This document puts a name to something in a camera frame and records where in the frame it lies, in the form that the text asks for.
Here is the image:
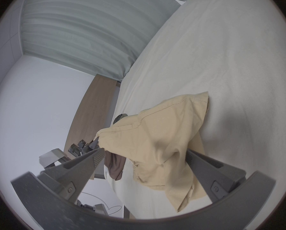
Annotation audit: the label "brown garment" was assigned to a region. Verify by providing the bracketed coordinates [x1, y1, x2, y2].
[105, 151, 127, 181]

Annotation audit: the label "bed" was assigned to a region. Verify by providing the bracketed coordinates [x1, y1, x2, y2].
[64, 0, 286, 220]

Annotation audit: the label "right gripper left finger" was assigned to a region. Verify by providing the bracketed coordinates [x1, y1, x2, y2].
[39, 148, 106, 204]

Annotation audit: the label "grey-green curtain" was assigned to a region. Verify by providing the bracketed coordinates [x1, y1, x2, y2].
[20, 0, 182, 80]

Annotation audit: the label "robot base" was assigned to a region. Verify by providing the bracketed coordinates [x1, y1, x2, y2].
[77, 199, 110, 216]

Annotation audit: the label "tan shorts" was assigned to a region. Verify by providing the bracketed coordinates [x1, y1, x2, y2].
[95, 92, 209, 213]

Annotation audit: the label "green garment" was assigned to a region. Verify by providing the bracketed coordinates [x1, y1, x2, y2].
[113, 114, 128, 125]

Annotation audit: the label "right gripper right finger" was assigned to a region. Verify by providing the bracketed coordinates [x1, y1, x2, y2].
[186, 150, 247, 204]

